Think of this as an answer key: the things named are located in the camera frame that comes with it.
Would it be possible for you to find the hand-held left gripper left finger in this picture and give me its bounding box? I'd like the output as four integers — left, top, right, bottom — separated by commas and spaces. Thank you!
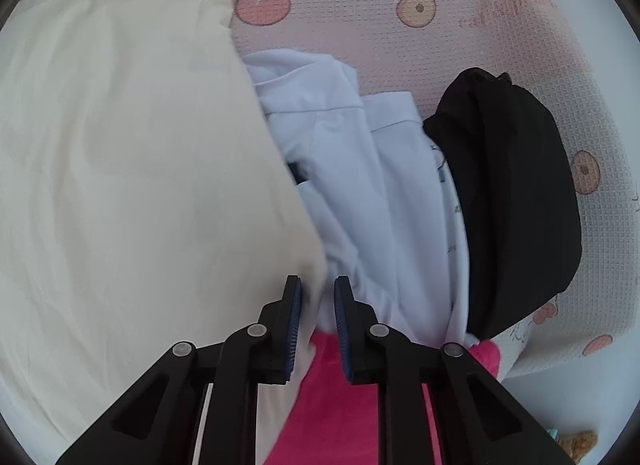
55, 275, 303, 465

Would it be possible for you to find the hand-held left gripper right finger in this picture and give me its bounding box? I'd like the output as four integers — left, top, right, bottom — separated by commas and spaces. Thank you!
333, 275, 576, 465

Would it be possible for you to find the white shirt with navy stripes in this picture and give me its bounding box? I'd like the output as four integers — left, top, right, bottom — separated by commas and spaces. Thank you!
242, 47, 453, 348

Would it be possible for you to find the cream and pink t-shirt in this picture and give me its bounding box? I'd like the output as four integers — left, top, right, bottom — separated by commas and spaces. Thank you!
0, 0, 503, 465

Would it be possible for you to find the white small print garment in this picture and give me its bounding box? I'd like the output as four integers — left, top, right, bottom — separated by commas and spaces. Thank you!
429, 140, 532, 381

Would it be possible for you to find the black garment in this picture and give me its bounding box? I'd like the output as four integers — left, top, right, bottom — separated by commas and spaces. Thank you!
422, 67, 584, 342

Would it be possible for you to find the small tan object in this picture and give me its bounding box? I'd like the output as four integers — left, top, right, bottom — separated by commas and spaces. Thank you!
559, 431, 599, 459

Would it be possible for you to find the pink white cat print blanket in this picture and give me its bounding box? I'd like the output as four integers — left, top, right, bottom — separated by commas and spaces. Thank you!
20, 0, 640, 382

